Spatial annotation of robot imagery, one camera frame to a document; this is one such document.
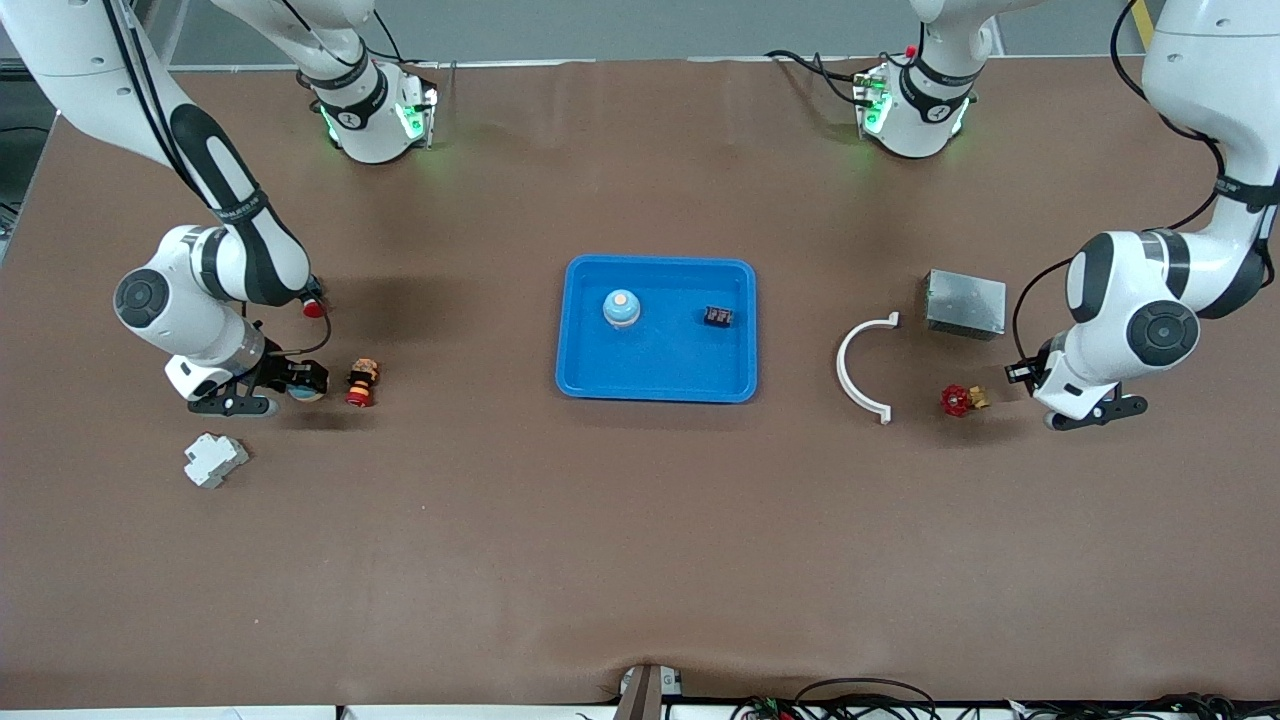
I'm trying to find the orange black red push button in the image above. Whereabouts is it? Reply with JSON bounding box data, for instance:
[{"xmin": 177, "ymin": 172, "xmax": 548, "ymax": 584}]
[{"xmin": 345, "ymin": 358, "xmax": 382, "ymax": 408}]

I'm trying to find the brass valve red handwheel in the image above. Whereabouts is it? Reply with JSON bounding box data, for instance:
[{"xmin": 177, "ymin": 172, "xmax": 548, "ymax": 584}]
[{"xmin": 938, "ymin": 383, "xmax": 993, "ymax": 418}]

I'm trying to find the silver metal power supply box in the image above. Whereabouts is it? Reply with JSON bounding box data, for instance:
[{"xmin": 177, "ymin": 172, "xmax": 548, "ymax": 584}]
[{"xmin": 922, "ymin": 268, "xmax": 1008, "ymax": 342}]

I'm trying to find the white circuit breaker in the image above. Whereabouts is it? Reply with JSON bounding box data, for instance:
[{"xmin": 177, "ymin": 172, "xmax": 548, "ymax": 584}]
[{"xmin": 184, "ymin": 432, "xmax": 250, "ymax": 489}]

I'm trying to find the blue plastic tray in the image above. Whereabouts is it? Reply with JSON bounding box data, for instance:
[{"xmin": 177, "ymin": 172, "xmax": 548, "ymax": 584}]
[{"xmin": 555, "ymin": 255, "xmax": 759, "ymax": 405}]

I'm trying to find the grey table edge clamp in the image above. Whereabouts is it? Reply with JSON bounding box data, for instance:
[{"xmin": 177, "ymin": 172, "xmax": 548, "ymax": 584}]
[{"xmin": 612, "ymin": 663, "xmax": 683, "ymax": 720}]

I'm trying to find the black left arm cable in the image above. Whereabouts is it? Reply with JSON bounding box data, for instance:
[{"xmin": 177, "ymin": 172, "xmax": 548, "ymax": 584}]
[{"xmin": 1010, "ymin": 0, "xmax": 1229, "ymax": 366}]

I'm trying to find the white curved plastic bracket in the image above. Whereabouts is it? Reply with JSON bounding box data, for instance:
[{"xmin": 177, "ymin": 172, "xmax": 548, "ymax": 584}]
[{"xmin": 836, "ymin": 312, "xmax": 901, "ymax": 426}]

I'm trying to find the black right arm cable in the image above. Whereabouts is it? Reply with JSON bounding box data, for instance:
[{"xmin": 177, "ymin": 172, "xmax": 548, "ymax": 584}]
[{"xmin": 100, "ymin": 0, "xmax": 333, "ymax": 361}]

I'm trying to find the black looped cable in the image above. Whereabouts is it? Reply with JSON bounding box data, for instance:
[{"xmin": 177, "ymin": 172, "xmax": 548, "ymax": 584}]
[{"xmin": 795, "ymin": 677, "xmax": 939, "ymax": 720}]

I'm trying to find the black cable tangle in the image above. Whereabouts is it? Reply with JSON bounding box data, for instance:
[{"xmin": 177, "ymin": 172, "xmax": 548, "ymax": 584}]
[{"xmin": 1010, "ymin": 692, "xmax": 1280, "ymax": 720}]

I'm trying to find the black cable at arm base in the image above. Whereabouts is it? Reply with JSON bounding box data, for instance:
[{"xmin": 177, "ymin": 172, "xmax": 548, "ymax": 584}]
[{"xmin": 765, "ymin": 48, "xmax": 876, "ymax": 109}]

